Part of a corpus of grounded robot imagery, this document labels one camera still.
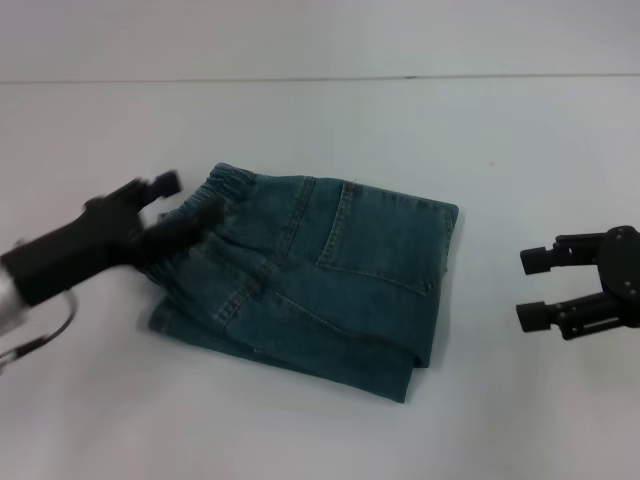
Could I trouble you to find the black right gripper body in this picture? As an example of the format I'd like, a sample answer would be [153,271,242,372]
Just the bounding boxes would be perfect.
[588,224,640,332]

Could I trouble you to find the blue denim shorts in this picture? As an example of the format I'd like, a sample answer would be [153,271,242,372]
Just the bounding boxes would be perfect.
[147,161,460,406]

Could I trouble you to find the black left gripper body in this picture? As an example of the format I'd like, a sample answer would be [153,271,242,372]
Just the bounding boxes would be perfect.
[0,185,149,307]

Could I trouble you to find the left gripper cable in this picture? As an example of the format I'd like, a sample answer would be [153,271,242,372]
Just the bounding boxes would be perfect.
[0,291,79,367]

